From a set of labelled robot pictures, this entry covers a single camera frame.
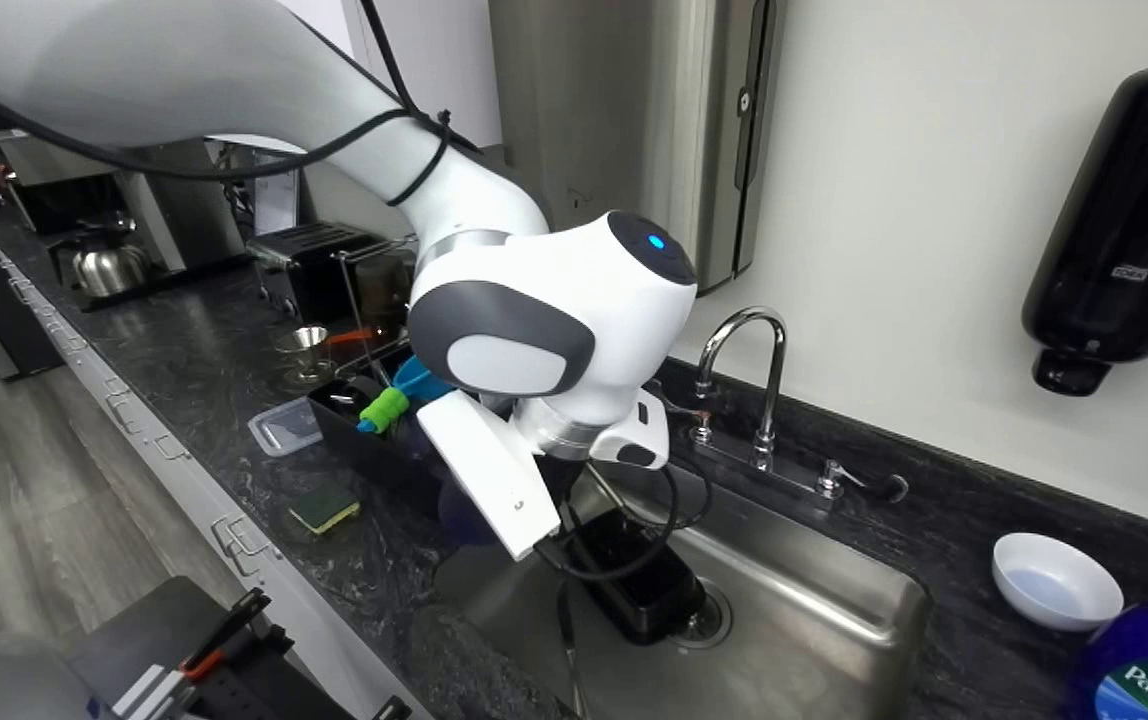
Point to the black soap dispenser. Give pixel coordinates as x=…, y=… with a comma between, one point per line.
x=1091, y=293

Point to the black dish rack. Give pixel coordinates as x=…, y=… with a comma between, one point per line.
x=401, y=459

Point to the stainless steel sink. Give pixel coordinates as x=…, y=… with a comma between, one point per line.
x=792, y=626

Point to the white small bowl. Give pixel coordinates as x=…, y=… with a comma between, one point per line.
x=1054, y=580

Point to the chrome faucet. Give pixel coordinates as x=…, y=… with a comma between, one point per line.
x=757, y=452

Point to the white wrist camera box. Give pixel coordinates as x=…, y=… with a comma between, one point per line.
x=495, y=464

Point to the steel paper towel dispenser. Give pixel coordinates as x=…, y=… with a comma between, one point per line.
x=650, y=107

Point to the blue funnel bowl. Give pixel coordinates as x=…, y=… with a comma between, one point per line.
x=418, y=380

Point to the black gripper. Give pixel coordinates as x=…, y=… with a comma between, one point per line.
x=630, y=566

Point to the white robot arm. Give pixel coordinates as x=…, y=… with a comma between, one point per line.
x=542, y=336

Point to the green yellow sponge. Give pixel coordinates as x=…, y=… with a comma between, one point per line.
x=321, y=511

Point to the green handled brush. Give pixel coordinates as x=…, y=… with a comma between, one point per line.
x=383, y=410

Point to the clear plastic container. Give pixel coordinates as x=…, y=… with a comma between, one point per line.
x=286, y=427

